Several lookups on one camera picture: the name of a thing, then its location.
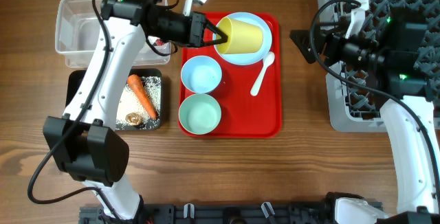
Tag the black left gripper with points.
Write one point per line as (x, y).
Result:
(196, 38)

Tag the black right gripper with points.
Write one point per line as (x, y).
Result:
(333, 41)

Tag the yellow cup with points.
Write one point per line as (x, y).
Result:
(243, 37)

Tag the light blue plate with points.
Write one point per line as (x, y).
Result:
(249, 58)

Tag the white plastic spoon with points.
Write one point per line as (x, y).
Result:
(268, 60)

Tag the light blue bowl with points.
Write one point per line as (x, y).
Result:
(201, 74)

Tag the mint green bowl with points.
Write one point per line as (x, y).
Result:
(199, 114)

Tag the orange carrot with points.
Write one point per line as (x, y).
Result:
(135, 83)

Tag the white rice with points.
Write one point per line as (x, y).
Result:
(140, 104)

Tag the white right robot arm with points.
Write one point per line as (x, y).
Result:
(407, 108)

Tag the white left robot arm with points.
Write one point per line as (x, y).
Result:
(83, 142)

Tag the grey dishwasher rack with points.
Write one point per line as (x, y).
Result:
(354, 110)

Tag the red serving tray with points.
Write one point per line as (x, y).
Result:
(243, 115)

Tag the black tray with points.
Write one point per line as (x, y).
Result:
(128, 103)

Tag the brown mushroom piece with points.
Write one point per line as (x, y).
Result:
(134, 119)

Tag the clear plastic bin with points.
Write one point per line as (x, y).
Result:
(77, 31)

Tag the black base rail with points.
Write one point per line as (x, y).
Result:
(292, 213)

